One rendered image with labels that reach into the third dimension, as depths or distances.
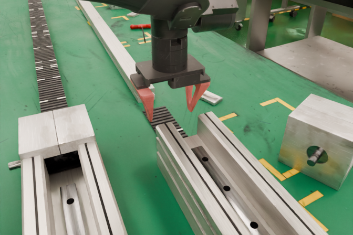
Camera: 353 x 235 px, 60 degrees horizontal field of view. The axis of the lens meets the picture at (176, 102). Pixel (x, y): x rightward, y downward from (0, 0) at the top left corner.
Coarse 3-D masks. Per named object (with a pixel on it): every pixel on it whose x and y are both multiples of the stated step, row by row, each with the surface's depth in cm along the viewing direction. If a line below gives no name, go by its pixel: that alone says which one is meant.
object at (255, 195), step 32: (160, 128) 47; (224, 128) 47; (160, 160) 49; (192, 160) 41; (224, 160) 44; (256, 160) 41; (192, 192) 38; (224, 192) 40; (256, 192) 38; (192, 224) 41; (224, 224) 33; (256, 224) 36; (288, 224) 33
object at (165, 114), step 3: (165, 111) 65; (168, 111) 65; (153, 114) 64; (156, 114) 64; (159, 114) 64; (162, 114) 64; (165, 114) 64; (168, 114) 64; (147, 117) 63; (153, 117) 63; (156, 117) 63; (159, 117) 63
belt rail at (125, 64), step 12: (84, 12) 122; (96, 12) 116; (96, 24) 104; (108, 36) 94; (108, 48) 88; (120, 48) 87; (120, 60) 80; (132, 60) 80; (120, 72) 79; (132, 72) 74
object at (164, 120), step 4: (168, 116) 63; (172, 116) 63; (152, 120) 62; (156, 120) 62; (160, 120) 62; (164, 120) 62; (168, 120) 62; (172, 120) 62; (152, 124) 61; (156, 124) 61
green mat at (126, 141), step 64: (0, 0) 142; (64, 0) 142; (0, 64) 85; (64, 64) 85; (256, 64) 85; (0, 128) 61; (128, 128) 61; (192, 128) 61; (256, 128) 61; (0, 192) 47; (128, 192) 47; (320, 192) 47
